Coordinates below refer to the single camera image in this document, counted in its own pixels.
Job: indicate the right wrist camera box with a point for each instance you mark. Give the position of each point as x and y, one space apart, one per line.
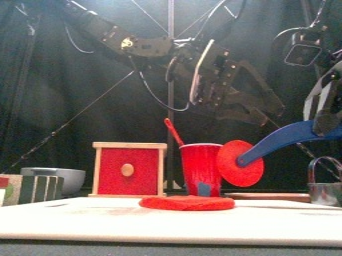
303 50

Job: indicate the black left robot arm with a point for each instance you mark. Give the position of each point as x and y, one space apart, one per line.
110 33

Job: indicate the wooden box with red drawer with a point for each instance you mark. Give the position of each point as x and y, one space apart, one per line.
128 170

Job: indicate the flat wooden board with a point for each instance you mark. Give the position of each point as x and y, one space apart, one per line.
267 196

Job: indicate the vertical metal frame pole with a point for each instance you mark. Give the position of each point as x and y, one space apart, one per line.
169 100

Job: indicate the green striped wooden block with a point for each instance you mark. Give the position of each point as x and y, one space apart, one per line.
34 189

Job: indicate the large white board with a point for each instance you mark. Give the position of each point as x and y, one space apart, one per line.
168 226

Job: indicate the red plastic cup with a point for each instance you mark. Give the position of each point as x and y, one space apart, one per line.
200 170

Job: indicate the grey bowl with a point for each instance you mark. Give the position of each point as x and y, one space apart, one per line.
70 178

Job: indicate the red plastic spoon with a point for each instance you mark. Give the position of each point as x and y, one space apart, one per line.
173 131

